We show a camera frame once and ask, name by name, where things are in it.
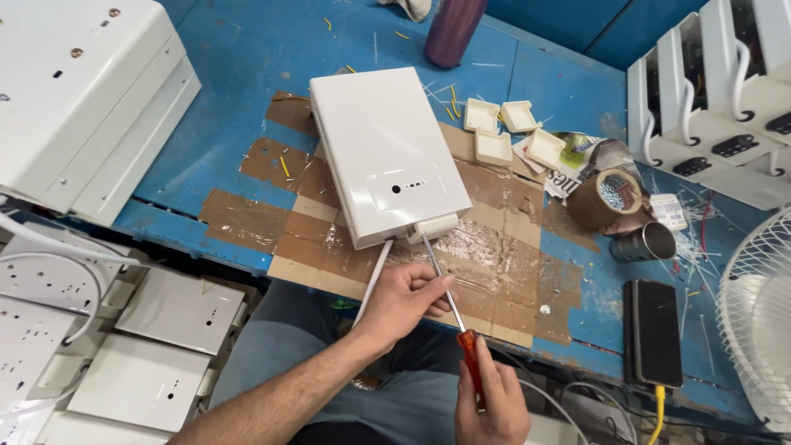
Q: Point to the person's right hand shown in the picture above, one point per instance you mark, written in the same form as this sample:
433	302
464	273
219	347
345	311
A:
500	408

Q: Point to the person's left hand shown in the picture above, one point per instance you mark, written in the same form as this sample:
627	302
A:
395	303

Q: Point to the taped brown cardboard sheet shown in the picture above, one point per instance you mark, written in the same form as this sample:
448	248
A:
500	247

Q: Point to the white metal box unit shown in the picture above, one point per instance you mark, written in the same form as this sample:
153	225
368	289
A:
386	154

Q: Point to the black smartphone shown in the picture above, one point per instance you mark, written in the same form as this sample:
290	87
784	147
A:
655	334

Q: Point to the white plastic corner cap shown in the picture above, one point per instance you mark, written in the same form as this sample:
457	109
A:
546	148
493	147
520	116
481	115

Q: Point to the brown packing tape roll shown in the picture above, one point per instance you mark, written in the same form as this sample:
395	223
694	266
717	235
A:
587	207

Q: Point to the steel cup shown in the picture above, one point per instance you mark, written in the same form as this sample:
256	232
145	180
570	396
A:
639	244

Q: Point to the crumpled newspaper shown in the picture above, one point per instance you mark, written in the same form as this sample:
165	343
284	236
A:
584	157

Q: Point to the white table fan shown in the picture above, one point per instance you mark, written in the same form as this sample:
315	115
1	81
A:
757	321

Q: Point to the purple bottle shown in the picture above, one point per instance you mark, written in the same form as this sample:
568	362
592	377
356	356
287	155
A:
453	31

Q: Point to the heap of white box units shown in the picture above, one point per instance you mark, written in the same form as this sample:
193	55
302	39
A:
111	346

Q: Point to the pale cloth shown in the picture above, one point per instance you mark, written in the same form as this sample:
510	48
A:
411	7

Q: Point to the row of white box units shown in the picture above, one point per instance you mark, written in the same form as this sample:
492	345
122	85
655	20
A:
710	123

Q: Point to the large white metal cabinet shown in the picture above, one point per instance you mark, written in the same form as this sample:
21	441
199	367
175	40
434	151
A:
80	105

